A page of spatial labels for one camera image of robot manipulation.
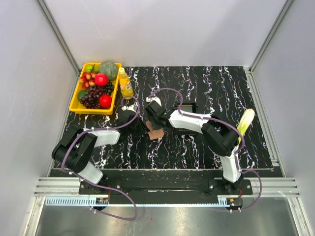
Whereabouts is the pink leather card holder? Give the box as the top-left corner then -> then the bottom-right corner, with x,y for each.
146,121 -> 164,140

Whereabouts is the black card box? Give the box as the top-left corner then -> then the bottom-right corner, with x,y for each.
175,103 -> 197,136

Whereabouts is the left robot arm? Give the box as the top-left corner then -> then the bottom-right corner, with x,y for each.
52,110 -> 149,194

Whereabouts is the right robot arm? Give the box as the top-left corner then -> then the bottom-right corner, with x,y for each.
145,97 -> 243,195

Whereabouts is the red pomegranate lower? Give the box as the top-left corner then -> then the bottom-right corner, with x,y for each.
98,94 -> 112,109

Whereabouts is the red pomegranate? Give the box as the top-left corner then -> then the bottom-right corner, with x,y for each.
98,94 -> 112,109
94,73 -> 109,87

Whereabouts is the yellow juice bottle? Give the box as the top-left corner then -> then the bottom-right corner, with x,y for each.
118,67 -> 134,99

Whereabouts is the small black grape bunch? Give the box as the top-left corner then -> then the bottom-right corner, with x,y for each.
105,82 -> 115,95

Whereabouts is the dark purple grape bunch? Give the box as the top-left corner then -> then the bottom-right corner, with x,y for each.
79,85 -> 105,109

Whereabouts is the red pomegranate upper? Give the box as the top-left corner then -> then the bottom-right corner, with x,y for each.
94,73 -> 109,87

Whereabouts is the yellow plastic tray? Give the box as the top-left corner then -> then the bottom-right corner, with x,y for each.
69,62 -> 122,115

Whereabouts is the green melon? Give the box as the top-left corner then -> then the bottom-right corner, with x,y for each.
98,61 -> 119,81

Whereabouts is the small red fruit bunch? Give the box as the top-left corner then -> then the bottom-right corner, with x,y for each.
79,72 -> 96,90

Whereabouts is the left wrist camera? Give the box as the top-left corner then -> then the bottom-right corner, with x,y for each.
122,104 -> 138,113

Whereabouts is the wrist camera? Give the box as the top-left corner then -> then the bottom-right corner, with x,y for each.
146,97 -> 161,106
122,104 -> 138,113

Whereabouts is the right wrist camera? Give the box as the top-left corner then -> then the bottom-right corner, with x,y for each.
146,97 -> 161,106

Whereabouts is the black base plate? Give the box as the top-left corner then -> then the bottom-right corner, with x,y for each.
78,169 -> 253,204

